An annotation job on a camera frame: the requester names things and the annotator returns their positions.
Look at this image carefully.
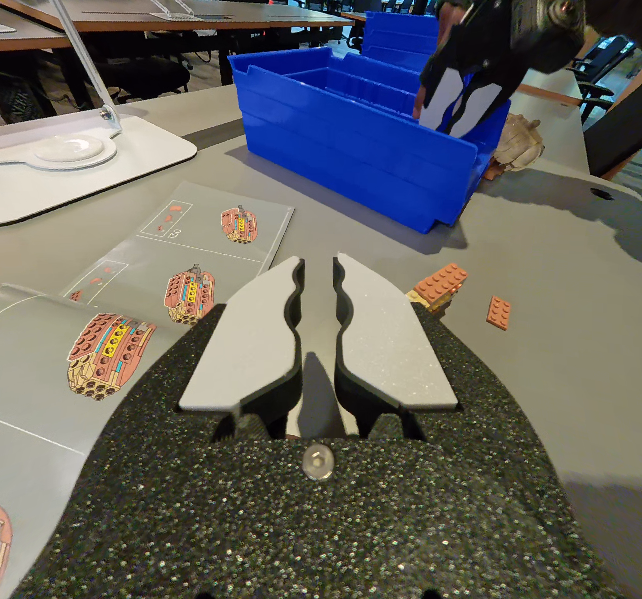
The tan toy brick model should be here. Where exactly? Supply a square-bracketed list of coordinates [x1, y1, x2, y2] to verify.
[484, 113, 546, 181]

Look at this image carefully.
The clear acrylic sign holder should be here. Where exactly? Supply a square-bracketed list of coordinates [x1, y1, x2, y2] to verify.
[147, 0, 195, 20]

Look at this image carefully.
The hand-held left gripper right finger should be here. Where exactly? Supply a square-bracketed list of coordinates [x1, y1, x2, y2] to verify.
[332, 252, 459, 414]

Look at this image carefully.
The blue plastic parts bin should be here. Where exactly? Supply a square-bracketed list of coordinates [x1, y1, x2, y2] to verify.
[227, 47, 512, 235]

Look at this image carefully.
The blue plastic bin stack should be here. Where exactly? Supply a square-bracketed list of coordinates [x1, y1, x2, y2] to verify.
[361, 11, 439, 71]

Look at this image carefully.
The brown tan toy brick assembly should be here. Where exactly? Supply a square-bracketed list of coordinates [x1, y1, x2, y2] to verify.
[405, 263, 469, 315]

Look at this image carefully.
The dark desk side panel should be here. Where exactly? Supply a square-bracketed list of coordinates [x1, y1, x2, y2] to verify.
[582, 98, 642, 179]

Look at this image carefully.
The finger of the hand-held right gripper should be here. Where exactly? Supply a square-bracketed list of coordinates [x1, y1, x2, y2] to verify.
[450, 83, 505, 139]
[419, 68, 470, 133]

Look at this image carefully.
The wooden edged office table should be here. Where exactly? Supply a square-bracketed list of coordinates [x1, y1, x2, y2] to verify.
[0, 0, 354, 53]

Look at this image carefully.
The toy brick instruction booklet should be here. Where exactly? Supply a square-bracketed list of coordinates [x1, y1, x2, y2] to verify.
[0, 180, 296, 599]

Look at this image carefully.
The black office chair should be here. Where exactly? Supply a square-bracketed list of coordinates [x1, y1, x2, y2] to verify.
[95, 50, 191, 103]
[572, 35, 642, 123]

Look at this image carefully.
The brown toy brick plate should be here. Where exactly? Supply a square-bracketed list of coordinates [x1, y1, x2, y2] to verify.
[486, 295, 512, 331]

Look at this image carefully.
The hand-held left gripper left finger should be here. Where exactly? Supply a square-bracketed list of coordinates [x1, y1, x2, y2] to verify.
[178, 256, 307, 415]

